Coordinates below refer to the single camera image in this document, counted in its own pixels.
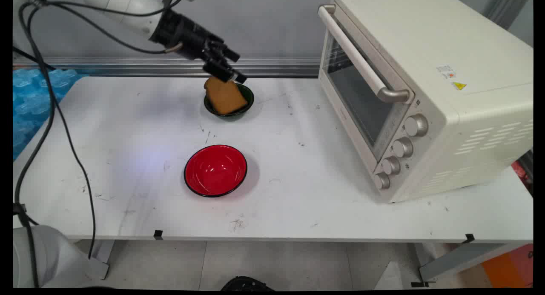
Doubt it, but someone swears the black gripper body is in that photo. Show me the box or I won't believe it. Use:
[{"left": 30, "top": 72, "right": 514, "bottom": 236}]
[{"left": 149, "top": 10, "right": 226, "bottom": 64}]

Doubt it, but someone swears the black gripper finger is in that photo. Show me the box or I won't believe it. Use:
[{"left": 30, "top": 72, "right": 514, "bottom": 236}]
[
  {"left": 215, "top": 44, "right": 241, "bottom": 62},
  {"left": 204, "top": 60, "right": 248, "bottom": 85}
]

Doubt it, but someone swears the cream oven door handle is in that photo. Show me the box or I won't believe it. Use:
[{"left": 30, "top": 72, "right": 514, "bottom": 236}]
[{"left": 318, "top": 4, "right": 415, "bottom": 104}]

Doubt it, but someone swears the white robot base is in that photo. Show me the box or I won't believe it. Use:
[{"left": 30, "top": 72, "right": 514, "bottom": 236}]
[{"left": 13, "top": 225, "right": 110, "bottom": 289}]

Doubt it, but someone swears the brown toast slice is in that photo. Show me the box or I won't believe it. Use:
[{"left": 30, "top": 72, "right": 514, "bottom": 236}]
[{"left": 204, "top": 77, "right": 248, "bottom": 115}]

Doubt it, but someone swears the dark green bowl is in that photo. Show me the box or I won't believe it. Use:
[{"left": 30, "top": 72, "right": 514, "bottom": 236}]
[{"left": 204, "top": 82, "right": 255, "bottom": 118}]

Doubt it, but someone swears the red bowl with black rim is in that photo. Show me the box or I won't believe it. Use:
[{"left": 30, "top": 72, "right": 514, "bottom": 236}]
[{"left": 184, "top": 144, "right": 248, "bottom": 198}]

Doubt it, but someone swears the blue bubble wrap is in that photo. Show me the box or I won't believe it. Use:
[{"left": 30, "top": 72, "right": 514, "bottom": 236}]
[{"left": 13, "top": 68, "right": 89, "bottom": 160}]

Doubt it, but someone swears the black round floor object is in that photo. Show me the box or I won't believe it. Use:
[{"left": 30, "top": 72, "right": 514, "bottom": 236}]
[{"left": 220, "top": 276, "right": 276, "bottom": 291}]

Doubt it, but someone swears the grey table leg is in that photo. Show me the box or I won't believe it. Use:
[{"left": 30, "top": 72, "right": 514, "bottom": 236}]
[
  {"left": 410, "top": 243, "right": 511, "bottom": 288},
  {"left": 87, "top": 240, "right": 116, "bottom": 281}
]

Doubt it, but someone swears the cream toaster oven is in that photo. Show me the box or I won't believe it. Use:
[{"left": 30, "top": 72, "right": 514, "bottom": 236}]
[{"left": 317, "top": 0, "right": 534, "bottom": 204}]

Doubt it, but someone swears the red object behind table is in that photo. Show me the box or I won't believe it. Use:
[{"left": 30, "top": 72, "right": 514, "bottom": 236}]
[{"left": 511, "top": 160, "right": 534, "bottom": 196}]

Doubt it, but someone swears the orange box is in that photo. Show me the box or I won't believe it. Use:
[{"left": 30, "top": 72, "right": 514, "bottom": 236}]
[{"left": 481, "top": 243, "right": 534, "bottom": 288}]

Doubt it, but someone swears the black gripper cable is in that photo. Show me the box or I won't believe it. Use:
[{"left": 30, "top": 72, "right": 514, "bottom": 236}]
[{"left": 43, "top": 0, "right": 186, "bottom": 55}]

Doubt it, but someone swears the aluminium frame rail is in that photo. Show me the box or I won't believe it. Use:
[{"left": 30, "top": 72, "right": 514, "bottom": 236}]
[{"left": 13, "top": 57, "right": 321, "bottom": 79}]

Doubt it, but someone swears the thick black cable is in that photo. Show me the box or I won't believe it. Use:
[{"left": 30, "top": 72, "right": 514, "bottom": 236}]
[{"left": 13, "top": 1, "right": 58, "bottom": 288}]

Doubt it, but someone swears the thin black cable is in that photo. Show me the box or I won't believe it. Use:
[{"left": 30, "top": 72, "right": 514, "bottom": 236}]
[{"left": 26, "top": 35, "right": 97, "bottom": 260}]

